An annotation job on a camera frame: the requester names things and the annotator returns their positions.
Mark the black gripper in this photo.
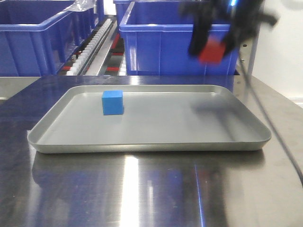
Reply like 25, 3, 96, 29
178, 0, 278, 57

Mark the red cube block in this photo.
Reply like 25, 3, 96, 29
198, 38, 226, 64

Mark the blue cube block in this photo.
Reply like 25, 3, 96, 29
102, 90, 124, 115

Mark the blue bin right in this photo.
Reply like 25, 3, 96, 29
119, 1, 239, 76

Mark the blue bin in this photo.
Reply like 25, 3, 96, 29
0, 0, 95, 77
113, 0, 133, 26
119, 1, 239, 76

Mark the blue bin rear centre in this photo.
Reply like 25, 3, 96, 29
113, 0, 133, 26

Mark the grey metal tray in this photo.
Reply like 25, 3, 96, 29
27, 85, 271, 154

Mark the clear plastic sheet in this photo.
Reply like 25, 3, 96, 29
65, 0, 97, 12

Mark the white roller conveyor track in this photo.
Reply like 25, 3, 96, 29
66, 18, 113, 76

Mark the blue bin left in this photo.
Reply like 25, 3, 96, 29
0, 0, 95, 77

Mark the metal shelf upright post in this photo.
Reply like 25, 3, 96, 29
243, 0, 266, 95

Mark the black cable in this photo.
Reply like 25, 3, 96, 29
239, 44, 303, 187

